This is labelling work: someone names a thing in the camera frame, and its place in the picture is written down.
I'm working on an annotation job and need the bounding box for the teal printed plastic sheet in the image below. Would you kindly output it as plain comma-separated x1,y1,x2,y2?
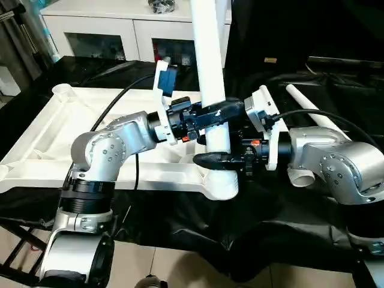
41,16,59,62

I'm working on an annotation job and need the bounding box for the white plastic table leg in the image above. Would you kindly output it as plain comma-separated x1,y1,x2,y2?
287,167,316,188
190,0,240,201
285,84,351,141

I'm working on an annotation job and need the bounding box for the black bundle in clear bag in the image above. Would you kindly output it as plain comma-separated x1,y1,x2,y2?
148,0,176,14

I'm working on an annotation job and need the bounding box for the black plastic mat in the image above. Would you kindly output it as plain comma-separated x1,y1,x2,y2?
0,55,384,283

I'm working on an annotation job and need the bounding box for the dark horizontal bar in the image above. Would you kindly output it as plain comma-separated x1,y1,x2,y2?
307,56,384,70

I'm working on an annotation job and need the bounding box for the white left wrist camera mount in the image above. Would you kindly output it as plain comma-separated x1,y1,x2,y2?
152,59,178,147

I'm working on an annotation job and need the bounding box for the black fabric backdrop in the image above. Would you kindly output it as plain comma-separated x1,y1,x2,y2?
226,0,384,79

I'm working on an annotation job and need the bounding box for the black folding table frame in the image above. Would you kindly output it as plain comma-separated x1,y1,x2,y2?
0,215,61,288

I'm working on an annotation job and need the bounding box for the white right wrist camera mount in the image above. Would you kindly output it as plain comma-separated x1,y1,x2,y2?
244,85,281,171

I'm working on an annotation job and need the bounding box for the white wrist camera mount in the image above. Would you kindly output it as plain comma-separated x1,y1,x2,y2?
244,85,281,171
152,59,178,147

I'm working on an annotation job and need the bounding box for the white glass-door cabinet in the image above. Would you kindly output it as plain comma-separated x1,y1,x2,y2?
40,0,232,65

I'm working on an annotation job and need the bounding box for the grey metal tripod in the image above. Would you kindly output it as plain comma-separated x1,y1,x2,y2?
0,0,46,82

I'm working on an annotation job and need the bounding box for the white plastic table top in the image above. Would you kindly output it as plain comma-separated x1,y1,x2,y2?
0,83,241,201

